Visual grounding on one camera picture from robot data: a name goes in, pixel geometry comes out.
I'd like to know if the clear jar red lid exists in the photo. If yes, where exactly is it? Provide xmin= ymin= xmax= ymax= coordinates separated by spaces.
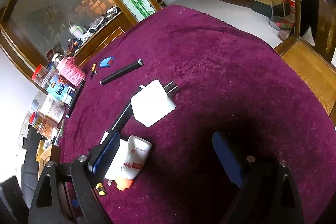
xmin=31 ymin=64 xmax=49 ymax=86

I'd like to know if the white supplement jar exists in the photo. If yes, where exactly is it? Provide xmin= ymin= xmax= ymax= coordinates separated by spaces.
xmin=39 ymin=94 xmax=65 ymax=124

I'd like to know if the long black stick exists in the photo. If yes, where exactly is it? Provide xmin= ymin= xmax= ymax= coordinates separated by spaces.
xmin=100 ymin=59 xmax=145 ymax=85

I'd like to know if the purple velvet tablecloth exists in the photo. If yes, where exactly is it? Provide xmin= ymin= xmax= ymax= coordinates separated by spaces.
xmin=60 ymin=5 xmax=335 ymax=223

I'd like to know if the large white charger plug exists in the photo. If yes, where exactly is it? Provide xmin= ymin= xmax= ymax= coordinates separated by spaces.
xmin=130 ymin=79 xmax=176 ymax=127

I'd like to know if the blue lighter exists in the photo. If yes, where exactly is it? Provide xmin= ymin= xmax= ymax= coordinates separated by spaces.
xmin=100 ymin=56 xmax=115 ymax=68

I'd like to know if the brown jar red lid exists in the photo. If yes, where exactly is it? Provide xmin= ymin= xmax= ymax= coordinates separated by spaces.
xmin=29 ymin=112 xmax=59 ymax=139

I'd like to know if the white tube orange cap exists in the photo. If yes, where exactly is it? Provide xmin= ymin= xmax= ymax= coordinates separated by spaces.
xmin=105 ymin=135 xmax=152 ymax=191

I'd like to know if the pink knit-covered bottle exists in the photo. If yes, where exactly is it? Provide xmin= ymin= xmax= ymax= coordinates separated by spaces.
xmin=51 ymin=53 xmax=86 ymax=87

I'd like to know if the small yellow-black screwdriver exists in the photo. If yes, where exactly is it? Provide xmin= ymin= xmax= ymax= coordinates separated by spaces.
xmin=90 ymin=63 xmax=97 ymax=79

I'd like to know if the black markers pair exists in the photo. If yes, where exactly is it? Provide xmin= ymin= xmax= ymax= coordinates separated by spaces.
xmin=66 ymin=79 xmax=85 ymax=119

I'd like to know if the wooden chair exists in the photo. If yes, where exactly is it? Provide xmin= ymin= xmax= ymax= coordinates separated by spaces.
xmin=275 ymin=0 xmax=335 ymax=124

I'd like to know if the yellow pen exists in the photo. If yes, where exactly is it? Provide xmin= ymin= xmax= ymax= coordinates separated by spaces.
xmin=96 ymin=183 xmax=107 ymax=196

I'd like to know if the white green cup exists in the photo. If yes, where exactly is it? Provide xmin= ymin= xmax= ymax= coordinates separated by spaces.
xmin=69 ymin=22 xmax=84 ymax=39

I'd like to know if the blue white small box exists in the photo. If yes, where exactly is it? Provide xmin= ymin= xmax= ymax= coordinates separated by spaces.
xmin=62 ymin=86 xmax=76 ymax=106

